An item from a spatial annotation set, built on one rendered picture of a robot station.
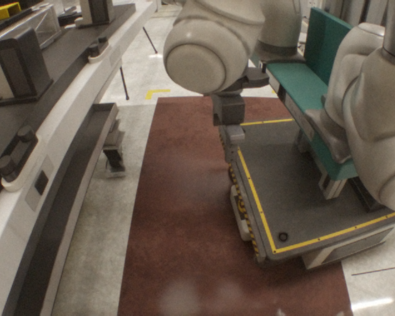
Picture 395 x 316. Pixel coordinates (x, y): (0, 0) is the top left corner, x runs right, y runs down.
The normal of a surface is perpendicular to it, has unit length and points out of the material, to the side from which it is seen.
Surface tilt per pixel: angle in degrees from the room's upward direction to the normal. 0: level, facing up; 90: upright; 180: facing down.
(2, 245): 90
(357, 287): 0
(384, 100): 81
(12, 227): 90
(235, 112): 90
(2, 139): 0
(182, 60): 101
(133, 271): 0
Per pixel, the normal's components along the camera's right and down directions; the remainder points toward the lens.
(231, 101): -0.03, -0.70
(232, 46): 0.59, 0.18
